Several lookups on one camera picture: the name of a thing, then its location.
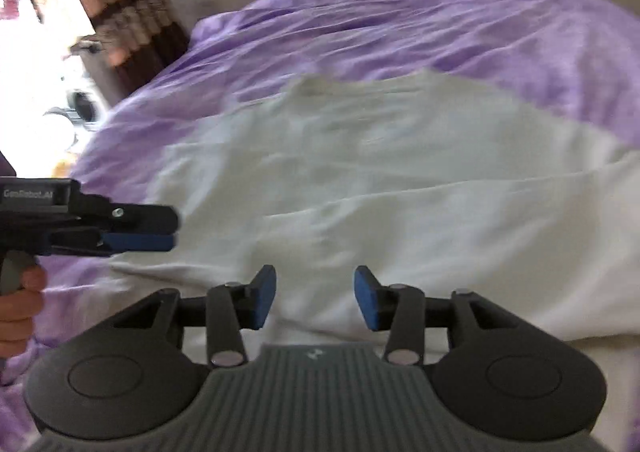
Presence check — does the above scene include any person's left hand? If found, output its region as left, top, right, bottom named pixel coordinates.
left=0, top=266, right=47, bottom=359

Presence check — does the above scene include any white washing machine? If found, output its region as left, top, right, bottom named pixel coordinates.
left=42, top=35, right=120, bottom=150

